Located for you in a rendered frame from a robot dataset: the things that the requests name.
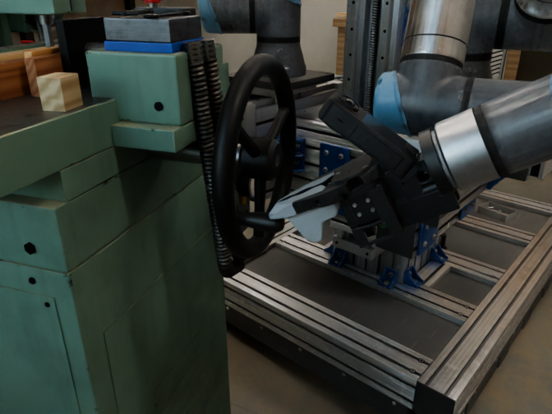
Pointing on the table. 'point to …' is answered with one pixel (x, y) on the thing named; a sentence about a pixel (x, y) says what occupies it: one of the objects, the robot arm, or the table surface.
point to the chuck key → (134, 12)
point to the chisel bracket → (43, 8)
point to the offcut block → (59, 91)
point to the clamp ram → (79, 43)
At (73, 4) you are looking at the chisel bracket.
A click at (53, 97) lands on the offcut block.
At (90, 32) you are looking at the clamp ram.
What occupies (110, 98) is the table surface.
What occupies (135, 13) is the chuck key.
